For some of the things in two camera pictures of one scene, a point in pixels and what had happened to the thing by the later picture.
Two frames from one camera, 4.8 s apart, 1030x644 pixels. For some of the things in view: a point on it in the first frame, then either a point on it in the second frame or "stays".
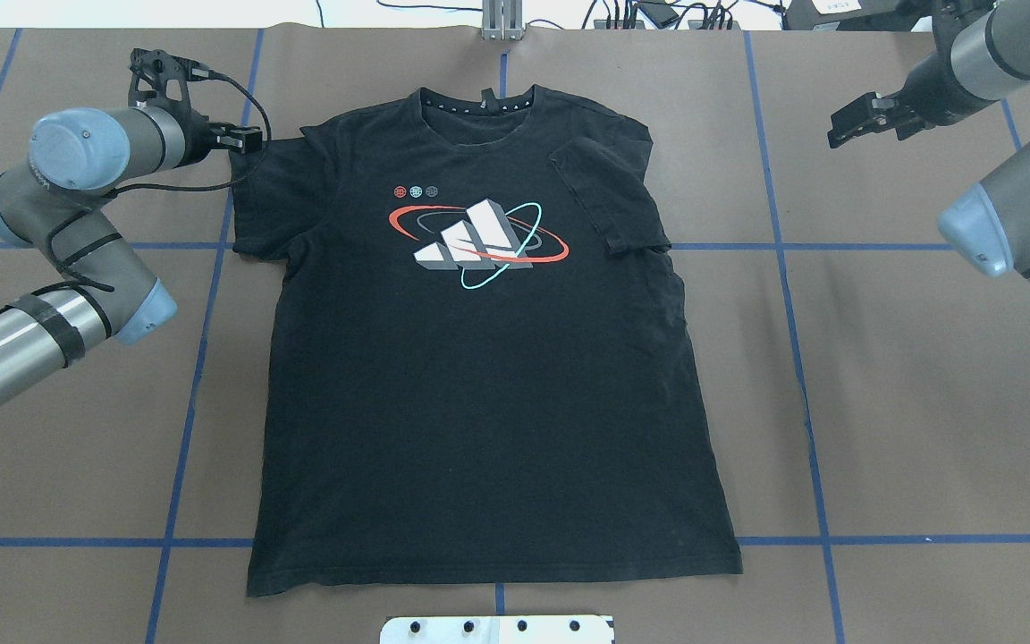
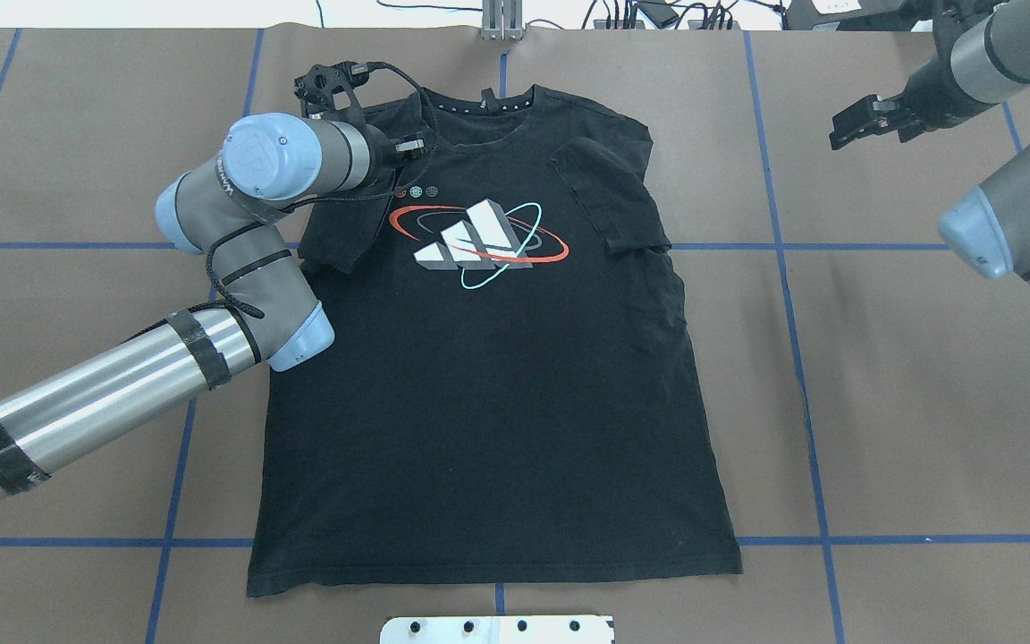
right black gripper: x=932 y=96 stays
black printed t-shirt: x=466 y=384 stays
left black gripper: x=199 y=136 → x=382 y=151
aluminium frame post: x=502 y=20 stays
